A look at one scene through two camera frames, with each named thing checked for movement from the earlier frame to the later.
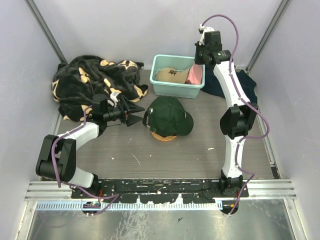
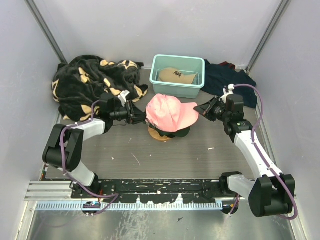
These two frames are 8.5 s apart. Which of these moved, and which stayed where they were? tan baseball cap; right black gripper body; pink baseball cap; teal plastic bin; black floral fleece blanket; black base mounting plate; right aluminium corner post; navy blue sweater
Moved: right black gripper body; pink baseball cap; tan baseball cap
Stayed: black floral fleece blanket; black base mounting plate; right aluminium corner post; navy blue sweater; teal plastic bin
